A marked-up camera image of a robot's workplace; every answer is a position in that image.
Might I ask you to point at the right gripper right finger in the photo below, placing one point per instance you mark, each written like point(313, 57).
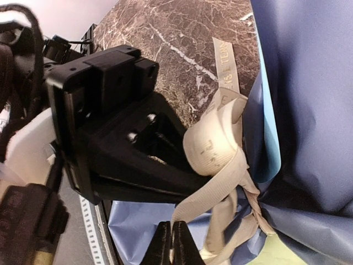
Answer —
point(185, 251)

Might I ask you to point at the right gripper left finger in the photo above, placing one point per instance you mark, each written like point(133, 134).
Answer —
point(158, 251)

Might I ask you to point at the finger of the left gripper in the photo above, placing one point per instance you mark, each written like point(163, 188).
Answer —
point(136, 154)

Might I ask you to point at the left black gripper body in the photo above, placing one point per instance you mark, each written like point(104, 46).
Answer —
point(89, 91)

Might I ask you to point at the cream ribbon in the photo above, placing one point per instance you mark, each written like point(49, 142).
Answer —
point(213, 148)

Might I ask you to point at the light blue wrapping paper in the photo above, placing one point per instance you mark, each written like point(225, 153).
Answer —
point(294, 62)

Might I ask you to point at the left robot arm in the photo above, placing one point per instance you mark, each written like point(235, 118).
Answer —
point(24, 70)

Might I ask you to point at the yellow-green wrapping paper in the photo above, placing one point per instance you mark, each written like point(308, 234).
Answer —
point(276, 252)

